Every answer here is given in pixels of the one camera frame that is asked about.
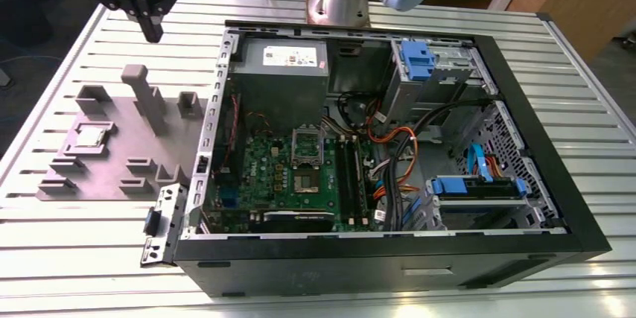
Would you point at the silver CPU green edge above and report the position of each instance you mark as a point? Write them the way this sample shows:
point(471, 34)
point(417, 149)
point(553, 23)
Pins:
point(91, 136)

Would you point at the CPU socket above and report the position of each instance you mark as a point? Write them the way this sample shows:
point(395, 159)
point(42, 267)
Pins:
point(307, 183)

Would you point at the grey power supply unit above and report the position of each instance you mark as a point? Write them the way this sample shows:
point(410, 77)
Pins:
point(278, 98)

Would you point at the grey parts rack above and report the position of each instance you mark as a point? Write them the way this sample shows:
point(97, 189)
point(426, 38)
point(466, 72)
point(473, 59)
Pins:
point(114, 154)

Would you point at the blue drive bay latch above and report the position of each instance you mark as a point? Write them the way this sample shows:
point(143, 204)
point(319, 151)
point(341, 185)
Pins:
point(418, 59)

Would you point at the grey metal drive cage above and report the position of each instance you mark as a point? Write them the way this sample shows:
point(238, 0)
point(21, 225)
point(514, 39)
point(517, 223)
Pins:
point(413, 91)

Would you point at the green motherboard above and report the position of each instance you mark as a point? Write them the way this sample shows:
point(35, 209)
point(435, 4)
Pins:
point(259, 184)

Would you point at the blue board connector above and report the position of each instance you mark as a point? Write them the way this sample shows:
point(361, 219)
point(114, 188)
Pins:
point(230, 197)

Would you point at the black RAM slot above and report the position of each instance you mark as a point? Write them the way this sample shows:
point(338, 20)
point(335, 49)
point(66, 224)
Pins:
point(350, 178)
point(365, 178)
point(343, 178)

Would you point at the black graphics card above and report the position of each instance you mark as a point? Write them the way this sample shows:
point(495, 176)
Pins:
point(298, 221)

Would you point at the hard disk in blue carrier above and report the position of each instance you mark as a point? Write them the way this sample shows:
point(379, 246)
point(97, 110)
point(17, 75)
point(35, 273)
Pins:
point(458, 185)

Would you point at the black PC case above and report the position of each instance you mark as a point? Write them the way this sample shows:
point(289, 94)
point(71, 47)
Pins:
point(349, 262)

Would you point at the grey metal disk bay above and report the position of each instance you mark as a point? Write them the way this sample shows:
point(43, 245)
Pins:
point(497, 203)

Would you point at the grey metal card bracket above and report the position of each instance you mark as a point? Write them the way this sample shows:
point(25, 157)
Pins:
point(171, 202)

